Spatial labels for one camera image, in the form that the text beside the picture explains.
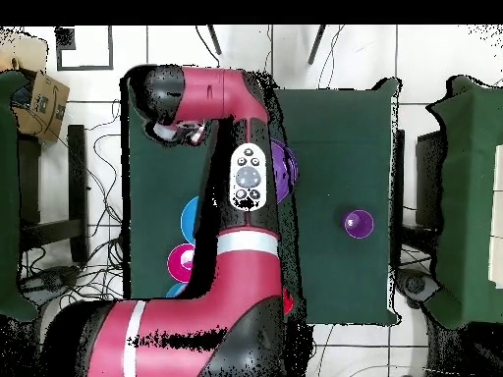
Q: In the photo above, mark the large blue bowl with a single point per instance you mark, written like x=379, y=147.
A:
x=190, y=220

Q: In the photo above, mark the large purple bowl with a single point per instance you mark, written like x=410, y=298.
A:
x=283, y=172

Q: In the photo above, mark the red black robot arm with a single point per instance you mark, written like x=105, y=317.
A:
x=235, y=282

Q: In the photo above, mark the black tripod leg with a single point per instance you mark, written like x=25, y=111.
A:
x=316, y=45
x=214, y=39

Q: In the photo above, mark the small red bowl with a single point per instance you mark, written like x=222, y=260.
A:
x=178, y=263

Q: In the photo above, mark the dark green tablecloth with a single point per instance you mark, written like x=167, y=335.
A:
x=334, y=137

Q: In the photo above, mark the brown cardboard box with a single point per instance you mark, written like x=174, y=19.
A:
x=47, y=106

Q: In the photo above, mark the small blue bowl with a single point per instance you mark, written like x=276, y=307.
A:
x=176, y=291

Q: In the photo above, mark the purple cup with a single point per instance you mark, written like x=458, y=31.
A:
x=358, y=224

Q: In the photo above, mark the red cup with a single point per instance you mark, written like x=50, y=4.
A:
x=287, y=302

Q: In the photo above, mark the green clothed side table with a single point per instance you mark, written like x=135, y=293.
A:
x=8, y=196
x=467, y=196

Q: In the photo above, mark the dark grey equipment base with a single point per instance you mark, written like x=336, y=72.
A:
x=51, y=279
x=416, y=284

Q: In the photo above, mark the black square floor frame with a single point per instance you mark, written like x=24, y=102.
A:
x=111, y=47

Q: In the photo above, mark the black chair frame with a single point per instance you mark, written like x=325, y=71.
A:
x=76, y=176

